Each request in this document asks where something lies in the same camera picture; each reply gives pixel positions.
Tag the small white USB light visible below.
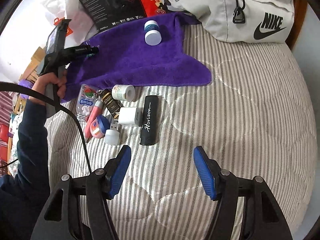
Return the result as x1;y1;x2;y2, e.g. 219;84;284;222
104;122;120;146

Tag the blue lid vaseline jar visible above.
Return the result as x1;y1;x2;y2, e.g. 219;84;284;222
90;114;111;139

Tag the clear mint candy bottle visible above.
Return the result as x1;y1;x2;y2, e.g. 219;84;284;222
76;84;98;122

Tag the black Horizon case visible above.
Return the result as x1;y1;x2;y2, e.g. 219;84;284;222
140;95;158;146

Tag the white USB wall charger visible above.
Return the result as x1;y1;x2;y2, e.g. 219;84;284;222
118;107;142;127

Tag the pink lip balm tube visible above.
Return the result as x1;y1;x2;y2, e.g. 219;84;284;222
84;100;104;143

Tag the black gold cosmetic tube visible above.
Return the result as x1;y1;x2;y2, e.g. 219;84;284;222
98;89;121;121

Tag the small white pill bottle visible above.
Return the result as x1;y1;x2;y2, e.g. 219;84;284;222
111;85;136;102

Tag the white blue balm stick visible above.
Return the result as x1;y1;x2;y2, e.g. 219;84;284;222
144;20;162;46

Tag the left forearm dark sleeve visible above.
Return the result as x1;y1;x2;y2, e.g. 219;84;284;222
1;101;50;239

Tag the person's left hand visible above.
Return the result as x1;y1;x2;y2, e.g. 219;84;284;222
28;69;68;106

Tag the wooden bedside furniture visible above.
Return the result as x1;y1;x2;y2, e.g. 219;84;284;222
19;47;45;83

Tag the white Miniso shopping bag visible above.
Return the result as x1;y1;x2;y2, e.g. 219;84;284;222
43;0;93;48

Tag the purple towel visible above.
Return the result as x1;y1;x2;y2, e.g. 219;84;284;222
63;12;212;102

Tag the striped mattress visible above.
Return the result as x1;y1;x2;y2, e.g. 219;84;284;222
44;23;318;240

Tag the black headset box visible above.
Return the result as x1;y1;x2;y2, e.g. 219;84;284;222
79;0;146;32

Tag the grey Nike waist bag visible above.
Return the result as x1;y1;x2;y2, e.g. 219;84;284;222
164;0;295;43

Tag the wooden door frame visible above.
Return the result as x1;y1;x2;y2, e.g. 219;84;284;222
286;0;308;50

